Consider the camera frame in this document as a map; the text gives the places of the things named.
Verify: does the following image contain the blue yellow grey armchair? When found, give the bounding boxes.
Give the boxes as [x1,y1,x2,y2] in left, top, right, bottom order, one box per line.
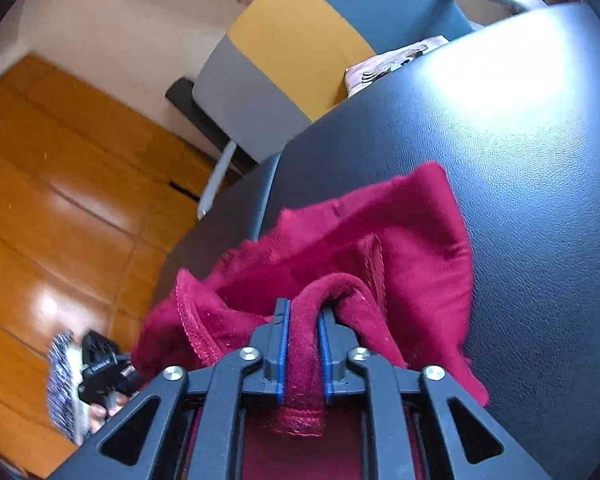
[165,0,546,221]

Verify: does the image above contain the person's left hand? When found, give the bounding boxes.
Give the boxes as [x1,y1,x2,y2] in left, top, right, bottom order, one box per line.
[89,394,128,433]

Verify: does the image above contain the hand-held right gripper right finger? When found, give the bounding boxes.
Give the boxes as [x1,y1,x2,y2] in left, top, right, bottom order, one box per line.
[318,307,553,480]

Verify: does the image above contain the dark red fleece garment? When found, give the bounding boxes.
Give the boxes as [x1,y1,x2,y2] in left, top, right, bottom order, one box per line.
[130,161,491,480]

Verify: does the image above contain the person's left forearm patterned sleeve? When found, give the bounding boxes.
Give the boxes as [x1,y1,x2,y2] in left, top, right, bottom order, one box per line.
[46,329,88,446]

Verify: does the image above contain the black leather massage table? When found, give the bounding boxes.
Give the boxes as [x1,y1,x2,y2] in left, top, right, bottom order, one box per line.
[152,2,600,480]

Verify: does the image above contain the printed pink cushion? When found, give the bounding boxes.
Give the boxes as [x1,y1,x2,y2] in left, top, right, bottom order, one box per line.
[344,35,451,96]

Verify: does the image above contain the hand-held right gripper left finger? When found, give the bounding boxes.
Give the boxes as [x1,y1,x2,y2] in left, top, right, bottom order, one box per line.
[50,298,293,480]

